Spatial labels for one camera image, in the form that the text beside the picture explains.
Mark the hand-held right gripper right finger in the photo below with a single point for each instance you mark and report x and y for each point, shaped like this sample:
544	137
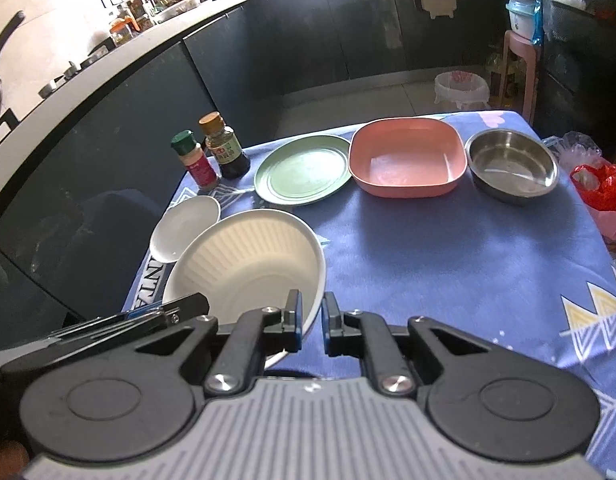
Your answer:
330	321

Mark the pink plastic stool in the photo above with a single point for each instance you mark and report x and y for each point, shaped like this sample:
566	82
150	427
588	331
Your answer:
518	75

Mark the grey kitchen countertop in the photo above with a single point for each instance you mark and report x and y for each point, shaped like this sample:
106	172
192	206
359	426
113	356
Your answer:
138	47

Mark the dark soy sauce bottle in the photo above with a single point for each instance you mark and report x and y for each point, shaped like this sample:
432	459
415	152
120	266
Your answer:
228	152

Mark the black storage rack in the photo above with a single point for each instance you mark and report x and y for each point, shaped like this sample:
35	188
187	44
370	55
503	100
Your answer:
582	70

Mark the blue lid white container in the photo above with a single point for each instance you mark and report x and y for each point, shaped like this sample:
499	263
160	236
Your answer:
521	19

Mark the stainless steel bowl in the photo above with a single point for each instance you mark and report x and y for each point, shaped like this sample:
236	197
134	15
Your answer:
510	162

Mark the red plastic bag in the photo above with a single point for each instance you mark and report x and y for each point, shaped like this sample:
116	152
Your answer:
605	185

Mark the clear plastic bag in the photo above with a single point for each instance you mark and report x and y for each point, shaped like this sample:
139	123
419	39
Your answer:
580	149

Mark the white trash bin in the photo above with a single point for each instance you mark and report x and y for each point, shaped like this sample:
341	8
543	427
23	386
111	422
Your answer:
461	91

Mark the gas stove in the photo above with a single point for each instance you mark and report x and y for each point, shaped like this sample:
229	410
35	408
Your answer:
48	80

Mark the green lid spice jar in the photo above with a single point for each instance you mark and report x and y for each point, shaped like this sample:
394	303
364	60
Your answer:
200	165

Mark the group of condiment bottles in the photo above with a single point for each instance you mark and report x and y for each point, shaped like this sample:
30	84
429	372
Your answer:
133	15

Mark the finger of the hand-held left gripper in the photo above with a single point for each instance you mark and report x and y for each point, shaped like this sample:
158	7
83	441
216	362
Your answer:
188	306
144	312

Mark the white ribbed bowl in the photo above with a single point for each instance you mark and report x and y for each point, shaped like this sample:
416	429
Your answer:
248	265

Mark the small white plate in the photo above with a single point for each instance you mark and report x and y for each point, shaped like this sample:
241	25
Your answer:
184	227

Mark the blue printed tablecloth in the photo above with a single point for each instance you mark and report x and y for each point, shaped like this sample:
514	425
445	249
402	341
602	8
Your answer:
437	270

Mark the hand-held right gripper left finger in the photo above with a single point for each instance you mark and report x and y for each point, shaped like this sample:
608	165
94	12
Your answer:
295	321

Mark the pink square bowl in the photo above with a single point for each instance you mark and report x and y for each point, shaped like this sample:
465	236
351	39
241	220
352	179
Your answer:
405	157

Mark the green round plate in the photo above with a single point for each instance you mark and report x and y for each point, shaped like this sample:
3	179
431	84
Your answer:
303	172

